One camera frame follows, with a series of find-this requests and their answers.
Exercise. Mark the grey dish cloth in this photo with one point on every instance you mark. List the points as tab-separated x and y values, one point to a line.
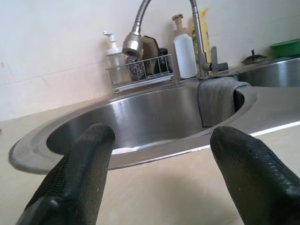
215	100

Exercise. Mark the black sink strainer plug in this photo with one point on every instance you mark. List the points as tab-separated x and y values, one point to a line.
254	59

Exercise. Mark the yellow bottle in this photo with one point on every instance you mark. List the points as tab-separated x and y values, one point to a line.
206	42

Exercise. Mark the green plastic bowl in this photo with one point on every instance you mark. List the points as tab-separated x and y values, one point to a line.
287	48

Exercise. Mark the steel wool scrubber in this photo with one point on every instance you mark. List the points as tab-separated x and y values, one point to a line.
136	69

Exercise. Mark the black dish brush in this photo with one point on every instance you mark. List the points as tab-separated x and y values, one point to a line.
163	55

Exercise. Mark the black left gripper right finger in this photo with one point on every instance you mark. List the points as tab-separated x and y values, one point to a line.
255	182

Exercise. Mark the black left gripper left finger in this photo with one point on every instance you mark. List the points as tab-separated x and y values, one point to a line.
77	178

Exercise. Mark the clear pump soap bottle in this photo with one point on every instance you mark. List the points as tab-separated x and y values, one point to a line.
112	58

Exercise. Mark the stainless steel double sink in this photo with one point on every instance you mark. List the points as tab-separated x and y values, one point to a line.
145	112

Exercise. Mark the brown scouring sponge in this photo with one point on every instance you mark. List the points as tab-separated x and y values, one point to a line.
150	50

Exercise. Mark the white pump bottle beige top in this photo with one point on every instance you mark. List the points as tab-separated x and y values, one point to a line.
185	56

